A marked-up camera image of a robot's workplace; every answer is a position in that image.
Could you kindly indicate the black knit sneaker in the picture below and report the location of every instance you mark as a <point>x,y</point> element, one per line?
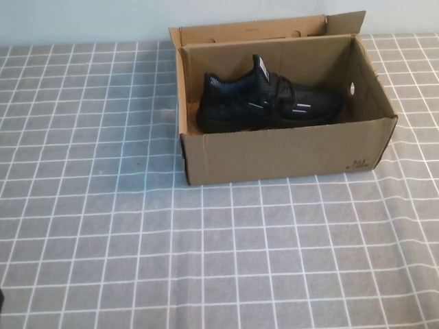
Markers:
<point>240,113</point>

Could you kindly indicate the brown cardboard shoe box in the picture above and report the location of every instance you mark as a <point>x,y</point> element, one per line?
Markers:
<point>274,154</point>

